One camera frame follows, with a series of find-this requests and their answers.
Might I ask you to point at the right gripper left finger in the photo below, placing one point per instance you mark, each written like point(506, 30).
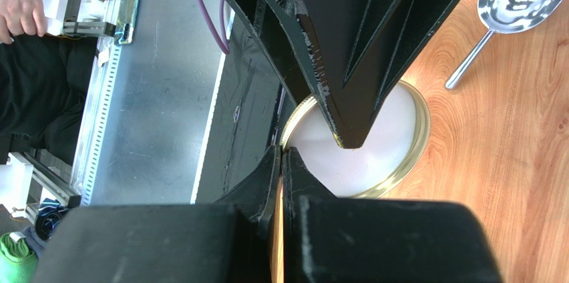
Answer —
point(223, 241)

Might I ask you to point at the white round lid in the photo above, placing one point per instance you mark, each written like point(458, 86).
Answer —
point(393, 147)

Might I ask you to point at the green object at corner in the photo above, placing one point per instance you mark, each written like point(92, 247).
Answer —
point(18, 261)

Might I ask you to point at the bystander bare hand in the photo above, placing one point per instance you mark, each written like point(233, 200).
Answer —
point(20, 17)

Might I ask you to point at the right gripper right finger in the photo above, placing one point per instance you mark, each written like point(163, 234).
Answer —
point(332, 239)

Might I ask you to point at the bystander black clothing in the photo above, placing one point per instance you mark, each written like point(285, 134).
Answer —
point(44, 84)

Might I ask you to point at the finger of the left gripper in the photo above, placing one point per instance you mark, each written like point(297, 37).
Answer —
point(359, 50)
point(263, 25)

